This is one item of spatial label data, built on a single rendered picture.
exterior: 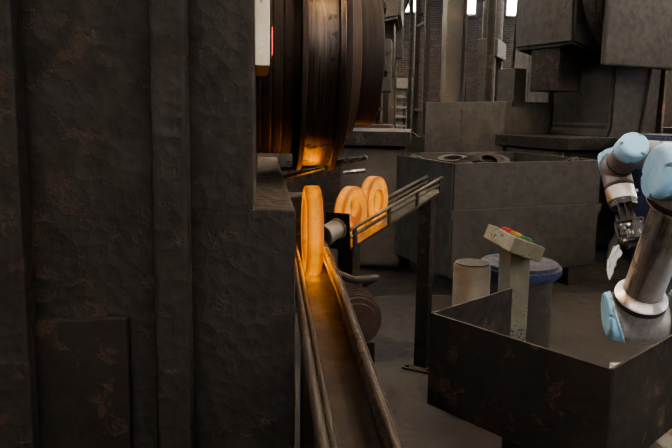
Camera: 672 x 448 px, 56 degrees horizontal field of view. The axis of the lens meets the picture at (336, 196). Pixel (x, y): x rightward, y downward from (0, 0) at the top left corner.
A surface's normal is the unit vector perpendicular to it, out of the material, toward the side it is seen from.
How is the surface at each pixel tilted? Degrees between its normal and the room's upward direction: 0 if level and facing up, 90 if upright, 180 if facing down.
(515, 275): 90
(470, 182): 90
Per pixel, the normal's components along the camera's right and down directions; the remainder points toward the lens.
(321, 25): 0.12, 0.00
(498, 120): -0.89, 0.04
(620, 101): 0.45, 0.12
